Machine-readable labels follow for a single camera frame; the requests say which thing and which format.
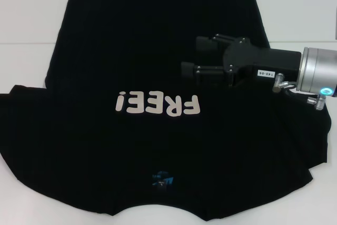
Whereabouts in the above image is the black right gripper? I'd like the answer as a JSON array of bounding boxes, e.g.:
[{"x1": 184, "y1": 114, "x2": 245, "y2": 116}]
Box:
[{"x1": 181, "y1": 33, "x2": 303, "y2": 88}]

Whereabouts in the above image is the black T-shirt with FREE print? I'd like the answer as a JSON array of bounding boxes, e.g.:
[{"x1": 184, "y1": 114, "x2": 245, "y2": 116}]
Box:
[{"x1": 0, "y1": 0, "x2": 332, "y2": 223}]

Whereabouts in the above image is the right arm cable with plugs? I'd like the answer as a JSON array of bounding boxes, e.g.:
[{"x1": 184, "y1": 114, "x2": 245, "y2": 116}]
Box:
[{"x1": 272, "y1": 73, "x2": 328, "y2": 110}]

